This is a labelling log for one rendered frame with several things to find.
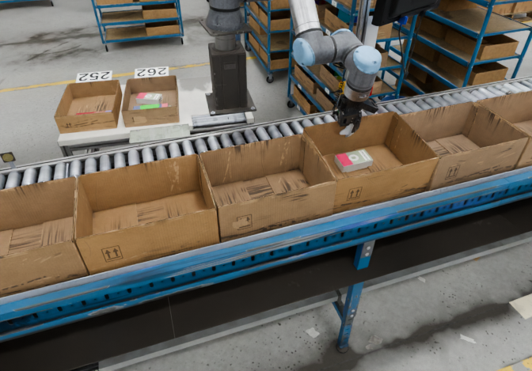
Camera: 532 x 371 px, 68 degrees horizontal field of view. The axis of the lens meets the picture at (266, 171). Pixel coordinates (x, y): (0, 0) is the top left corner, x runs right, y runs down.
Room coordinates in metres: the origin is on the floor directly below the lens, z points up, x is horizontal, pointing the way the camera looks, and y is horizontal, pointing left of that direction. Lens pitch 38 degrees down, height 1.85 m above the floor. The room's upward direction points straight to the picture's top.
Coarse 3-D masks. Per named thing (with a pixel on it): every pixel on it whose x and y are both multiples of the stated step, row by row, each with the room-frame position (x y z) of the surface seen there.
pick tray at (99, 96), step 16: (112, 80) 2.11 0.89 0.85; (64, 96) 1.94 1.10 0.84; (80, 96) 2.07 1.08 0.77; (96, 96) 2.09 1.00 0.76; (112, 96) 2.09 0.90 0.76; (64, 112) 1.85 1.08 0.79; (80, 112) 1.90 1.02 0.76; (112, 112) 1.76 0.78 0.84; (64, 128) 1.70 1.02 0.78; (80, 128) 1.72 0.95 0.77; (96, 128) 1.73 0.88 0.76; (112, 128) 1.75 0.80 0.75
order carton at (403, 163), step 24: (384, 120) 1.35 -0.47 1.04; (312, 144) 1.16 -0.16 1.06; (336, 144) 1.30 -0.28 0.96; (360, 144) 1.33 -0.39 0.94; (384, 144) 1.37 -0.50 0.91; (408, 144) 1.24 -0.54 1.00; (336, 168) 1.21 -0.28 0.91; (384, 168) 1.21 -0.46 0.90; (408, 168) 1.05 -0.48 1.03; (432, 168) 1.09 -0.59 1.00; (336, 192) 0.98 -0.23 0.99; (360, 192) 1.01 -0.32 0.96; (384, 192) 1.04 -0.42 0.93; (408, 192) 1.08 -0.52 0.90
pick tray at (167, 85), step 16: (128, 80) 2.13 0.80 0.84; (144, 80) 2.15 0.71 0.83; (160, 80) 2.16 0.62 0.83; (176, 80) 2.11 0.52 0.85; (128, 96) 2.04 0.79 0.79; (176, 96) 2.09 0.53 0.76; (128, 112) 1.76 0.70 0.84; (144, 112) 1.78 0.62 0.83; (160, 112) 1.79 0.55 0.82; (176, 112) 1.81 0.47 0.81
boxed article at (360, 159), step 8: (352, 152) 1.27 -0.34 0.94; (360, 152) 1.27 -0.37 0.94; (336, 160) 1.23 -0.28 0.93; (344, 160) 1.22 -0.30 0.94; (352, 160) 1.22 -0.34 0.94; (360, 160) 1.22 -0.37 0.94; (368, 160) 1.22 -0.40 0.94; (344, 168) 1.19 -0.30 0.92; (352, 168) 1.20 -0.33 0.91; (360, 168) 1.21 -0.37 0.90
